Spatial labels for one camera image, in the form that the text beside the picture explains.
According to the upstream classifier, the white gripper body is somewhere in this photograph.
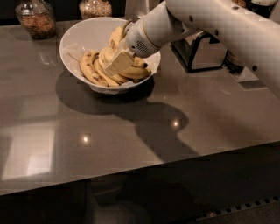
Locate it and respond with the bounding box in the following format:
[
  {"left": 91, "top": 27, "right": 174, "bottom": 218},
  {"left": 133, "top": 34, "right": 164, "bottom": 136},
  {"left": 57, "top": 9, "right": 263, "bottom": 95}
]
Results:
[{"left": 117, "top": 19, "right": 159, "bottom": 58}]

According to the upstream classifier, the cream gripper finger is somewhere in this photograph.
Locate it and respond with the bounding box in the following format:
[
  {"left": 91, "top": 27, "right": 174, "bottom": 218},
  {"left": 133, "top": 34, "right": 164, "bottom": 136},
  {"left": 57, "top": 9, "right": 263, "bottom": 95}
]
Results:
[{"left": 103, "top": 50, "right": 134, "bottom": 76}]

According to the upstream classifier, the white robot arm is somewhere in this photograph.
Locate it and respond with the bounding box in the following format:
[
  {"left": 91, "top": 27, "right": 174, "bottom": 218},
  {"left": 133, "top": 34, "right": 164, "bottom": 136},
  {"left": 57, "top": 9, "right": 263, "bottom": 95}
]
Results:
[{"left": 104, "top": 0, "right": 280, "bottom": 97}]

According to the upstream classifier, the middle yellow banana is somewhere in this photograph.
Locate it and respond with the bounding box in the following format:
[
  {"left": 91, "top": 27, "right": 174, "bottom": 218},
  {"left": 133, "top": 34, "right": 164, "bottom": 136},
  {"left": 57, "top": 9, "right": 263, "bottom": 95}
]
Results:
[{"left": 133, "top": 57, "right": 148, "bottom": 68}]

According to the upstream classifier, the front curved yellow banana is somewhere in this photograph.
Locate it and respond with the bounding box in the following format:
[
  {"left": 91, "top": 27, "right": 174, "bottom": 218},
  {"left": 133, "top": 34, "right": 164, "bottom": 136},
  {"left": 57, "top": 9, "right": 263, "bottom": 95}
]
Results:
[{"left": 119, "top": 66, "right": 151, "bottom": 79}]

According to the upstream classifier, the lower left yellow banana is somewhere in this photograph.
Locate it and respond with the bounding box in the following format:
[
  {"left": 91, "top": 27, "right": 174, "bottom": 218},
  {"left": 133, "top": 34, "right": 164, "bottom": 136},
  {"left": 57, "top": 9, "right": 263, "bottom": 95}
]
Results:
[{"left": 94, "top": 59, "right": 119, "bottom": 88}]

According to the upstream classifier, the upright back yellow banana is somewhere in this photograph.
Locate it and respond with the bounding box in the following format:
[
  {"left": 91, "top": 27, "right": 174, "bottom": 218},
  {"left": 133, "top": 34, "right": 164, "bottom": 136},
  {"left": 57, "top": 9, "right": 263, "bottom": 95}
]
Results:
[{"left": 108, "top": 20, "right": 131, "bottom": 49}]

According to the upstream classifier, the spotted left yellow banana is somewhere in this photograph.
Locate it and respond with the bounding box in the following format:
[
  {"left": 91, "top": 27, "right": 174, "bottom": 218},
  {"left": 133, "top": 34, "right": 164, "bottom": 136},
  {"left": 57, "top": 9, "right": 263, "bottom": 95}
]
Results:
[{"left": 80, "top": 50, "right": 108, "bottom": 87}]

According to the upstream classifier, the white bowl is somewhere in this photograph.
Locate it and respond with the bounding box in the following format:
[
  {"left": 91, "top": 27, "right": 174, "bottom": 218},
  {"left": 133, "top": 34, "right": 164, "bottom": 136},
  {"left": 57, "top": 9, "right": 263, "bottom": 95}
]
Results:
[{"left": 59, "top": 17, "right": 161, "bottom": 95}]

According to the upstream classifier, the black napkin dispenser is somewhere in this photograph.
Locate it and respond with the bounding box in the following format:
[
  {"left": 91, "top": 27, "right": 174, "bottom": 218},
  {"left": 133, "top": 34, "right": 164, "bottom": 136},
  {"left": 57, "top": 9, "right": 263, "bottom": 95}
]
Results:
[{"left": 171, "top": 31, "right": 228, "bottom": 74}]

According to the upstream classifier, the middle glass cereal jar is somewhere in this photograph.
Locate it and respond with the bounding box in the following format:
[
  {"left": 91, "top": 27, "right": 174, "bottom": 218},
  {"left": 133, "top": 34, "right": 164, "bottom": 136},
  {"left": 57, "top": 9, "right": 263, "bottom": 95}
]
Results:
[{"left": 79, "top": 0, "right": 112, "bottom": 19}]

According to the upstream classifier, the left glass granola jar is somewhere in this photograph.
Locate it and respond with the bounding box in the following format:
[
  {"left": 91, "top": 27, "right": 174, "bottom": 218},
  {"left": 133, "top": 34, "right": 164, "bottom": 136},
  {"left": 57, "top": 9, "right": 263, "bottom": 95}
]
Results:
[{"left": 15, "top": 0, "right": 56, "bottom": 39}]

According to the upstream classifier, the floor power strip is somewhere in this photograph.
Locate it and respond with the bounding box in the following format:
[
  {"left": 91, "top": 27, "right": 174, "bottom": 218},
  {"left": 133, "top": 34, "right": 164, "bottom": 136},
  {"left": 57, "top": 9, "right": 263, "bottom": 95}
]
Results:
[{"left": 194, "top": 196, "right": 280, "bottom": 221}]

